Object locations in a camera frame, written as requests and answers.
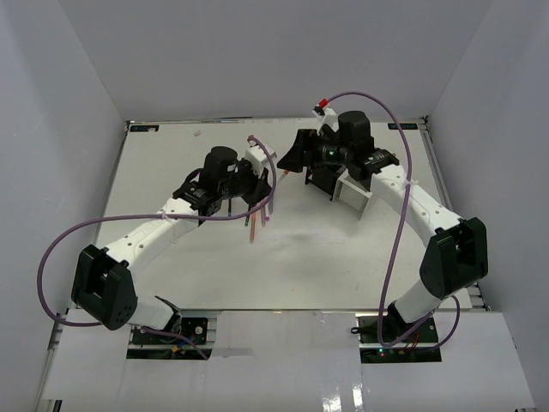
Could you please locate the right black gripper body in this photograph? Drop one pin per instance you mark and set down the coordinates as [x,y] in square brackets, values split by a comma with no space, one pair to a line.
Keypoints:
[324,150]

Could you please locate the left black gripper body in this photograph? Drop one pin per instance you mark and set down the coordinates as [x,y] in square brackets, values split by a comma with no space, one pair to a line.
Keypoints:
[245,184]

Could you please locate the orange capped white marker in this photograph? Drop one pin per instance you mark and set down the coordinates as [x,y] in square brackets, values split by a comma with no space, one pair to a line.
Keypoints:
[282,176]

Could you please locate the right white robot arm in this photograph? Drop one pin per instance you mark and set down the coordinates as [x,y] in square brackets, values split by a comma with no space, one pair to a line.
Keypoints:
[456,253]

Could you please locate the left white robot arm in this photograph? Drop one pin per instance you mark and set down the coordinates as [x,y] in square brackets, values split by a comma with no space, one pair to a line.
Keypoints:
[104,284]

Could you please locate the black slotted container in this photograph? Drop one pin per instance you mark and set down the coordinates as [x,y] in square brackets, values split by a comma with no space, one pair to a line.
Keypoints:
[324,178]

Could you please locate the tan pen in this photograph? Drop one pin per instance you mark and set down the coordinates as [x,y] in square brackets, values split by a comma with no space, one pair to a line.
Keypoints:
[252,228]

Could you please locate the white slotted container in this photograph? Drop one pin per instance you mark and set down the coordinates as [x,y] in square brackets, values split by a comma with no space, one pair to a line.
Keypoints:
[352,194]

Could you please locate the right blue table label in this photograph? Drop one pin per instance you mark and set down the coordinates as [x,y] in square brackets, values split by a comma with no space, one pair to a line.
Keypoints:
[404,126]

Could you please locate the blue table label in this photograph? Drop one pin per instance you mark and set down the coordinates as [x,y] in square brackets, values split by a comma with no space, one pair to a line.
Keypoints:
[404,126]
[144,128]

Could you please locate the left blue table label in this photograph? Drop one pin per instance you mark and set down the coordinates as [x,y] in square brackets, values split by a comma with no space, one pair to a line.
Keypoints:
[144,128]

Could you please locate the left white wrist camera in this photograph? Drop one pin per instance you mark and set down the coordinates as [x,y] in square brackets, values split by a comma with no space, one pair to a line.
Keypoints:
[258,159]

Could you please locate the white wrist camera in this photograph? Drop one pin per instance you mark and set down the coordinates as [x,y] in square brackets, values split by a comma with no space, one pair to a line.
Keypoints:
[325,116]
[258,159]

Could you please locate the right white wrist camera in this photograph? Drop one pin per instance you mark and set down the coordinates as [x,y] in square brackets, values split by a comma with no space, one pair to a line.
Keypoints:
[325,116]

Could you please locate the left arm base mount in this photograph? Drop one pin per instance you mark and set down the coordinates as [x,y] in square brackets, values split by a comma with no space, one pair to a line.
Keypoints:
[185,338]

